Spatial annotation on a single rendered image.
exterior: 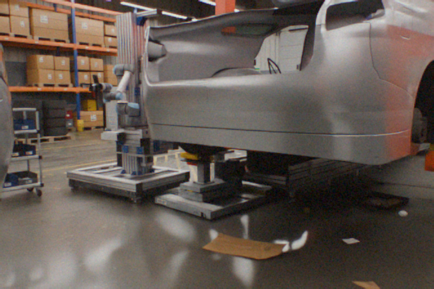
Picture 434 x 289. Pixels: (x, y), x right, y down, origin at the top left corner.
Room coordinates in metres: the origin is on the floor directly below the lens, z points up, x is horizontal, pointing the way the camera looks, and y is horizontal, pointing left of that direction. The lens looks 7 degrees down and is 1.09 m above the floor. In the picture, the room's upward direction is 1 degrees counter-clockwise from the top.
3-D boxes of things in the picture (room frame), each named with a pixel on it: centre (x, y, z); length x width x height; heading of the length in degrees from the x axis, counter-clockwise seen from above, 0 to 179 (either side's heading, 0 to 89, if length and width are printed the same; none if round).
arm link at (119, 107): (4.20, 1.02, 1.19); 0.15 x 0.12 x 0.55; 67
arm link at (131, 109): (4.15, 0.90, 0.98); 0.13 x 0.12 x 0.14; 67
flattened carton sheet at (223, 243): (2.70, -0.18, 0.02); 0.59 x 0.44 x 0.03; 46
